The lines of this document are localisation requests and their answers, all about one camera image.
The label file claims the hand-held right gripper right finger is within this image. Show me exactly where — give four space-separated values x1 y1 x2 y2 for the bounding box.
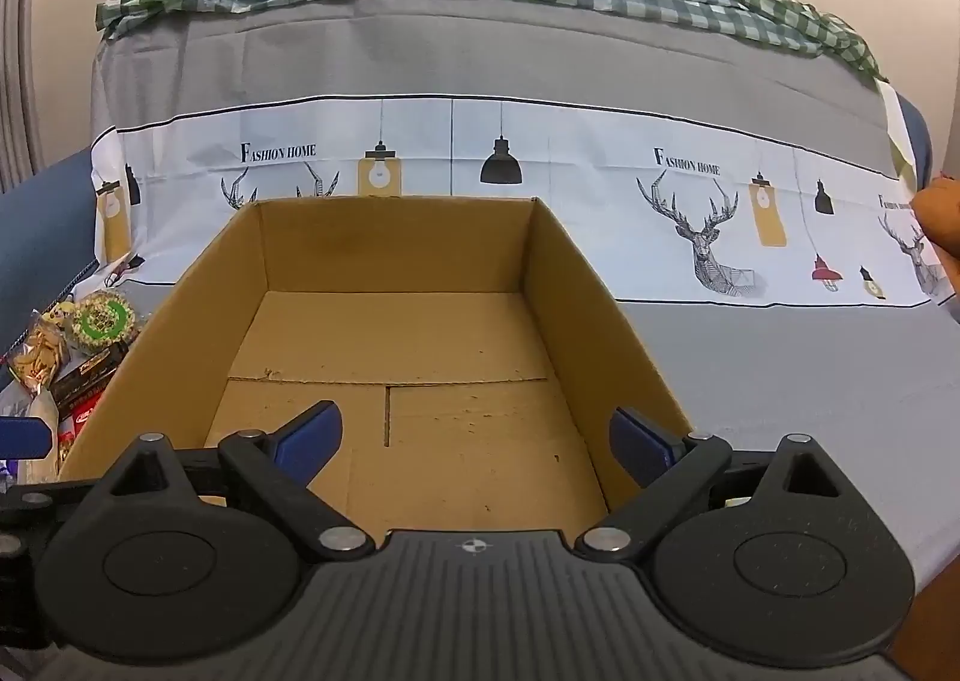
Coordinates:
574 407 863 563

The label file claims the red snack packet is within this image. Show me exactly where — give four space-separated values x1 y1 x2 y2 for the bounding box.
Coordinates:
55 402 104 463

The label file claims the green label puffed snack packet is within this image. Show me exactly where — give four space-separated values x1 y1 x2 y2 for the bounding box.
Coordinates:
70 289 145 356

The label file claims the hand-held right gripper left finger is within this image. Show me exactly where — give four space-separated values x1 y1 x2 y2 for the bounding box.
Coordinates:
90 400 376 563

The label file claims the black cracker packet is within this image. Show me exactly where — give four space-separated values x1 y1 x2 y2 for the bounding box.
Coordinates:
47 343 133 413

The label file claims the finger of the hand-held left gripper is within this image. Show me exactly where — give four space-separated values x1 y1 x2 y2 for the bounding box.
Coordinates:
0 488 57 652
0 415 57 461

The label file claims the grey deer print sofa cover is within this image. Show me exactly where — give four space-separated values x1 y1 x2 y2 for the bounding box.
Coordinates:
52 0 960 622

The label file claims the grey curtain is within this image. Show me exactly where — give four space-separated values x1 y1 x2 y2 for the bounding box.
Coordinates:
0 0 40 196

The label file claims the brown cardboard box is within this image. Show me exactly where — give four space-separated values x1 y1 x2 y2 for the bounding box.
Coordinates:
56 196 695 513

